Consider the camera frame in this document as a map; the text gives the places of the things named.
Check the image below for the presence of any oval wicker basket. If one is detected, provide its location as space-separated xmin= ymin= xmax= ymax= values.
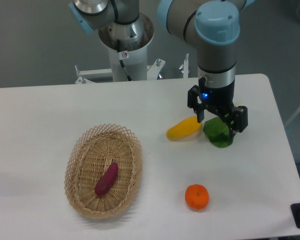
xmin=64 ymin=124 xmax=143 ymax=219

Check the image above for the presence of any yellow mango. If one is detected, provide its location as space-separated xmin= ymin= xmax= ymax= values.
xmin=165 ymin=116 xmax=203 ymax=141

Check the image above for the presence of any white metal base frame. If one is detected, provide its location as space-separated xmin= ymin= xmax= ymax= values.
xmin=74 ymin=53 xmax=192 ymax=84

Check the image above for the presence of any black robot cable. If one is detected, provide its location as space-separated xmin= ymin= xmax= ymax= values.
xmin=115 ymin=39 xmax=133 ymax=82

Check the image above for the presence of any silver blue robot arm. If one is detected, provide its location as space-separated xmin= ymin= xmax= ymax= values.
xmin=68 ymin=0 xmax=250 ymax=142

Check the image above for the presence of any orange tangerine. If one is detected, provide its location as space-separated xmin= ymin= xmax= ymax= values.
xmin=184 ymin=184 xmax=210 ymax=210

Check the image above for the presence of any purple sweet potato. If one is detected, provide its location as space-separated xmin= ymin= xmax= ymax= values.
xmin=94 ymin=162 xmax=119 ymax=196

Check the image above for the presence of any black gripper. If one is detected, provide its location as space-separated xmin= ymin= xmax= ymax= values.
xmin=187 ymin=77 xmax=248 ymax=144

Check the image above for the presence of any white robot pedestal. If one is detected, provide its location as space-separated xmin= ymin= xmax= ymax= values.
xmin=98 ymin=13 xmax=154 ymax=82

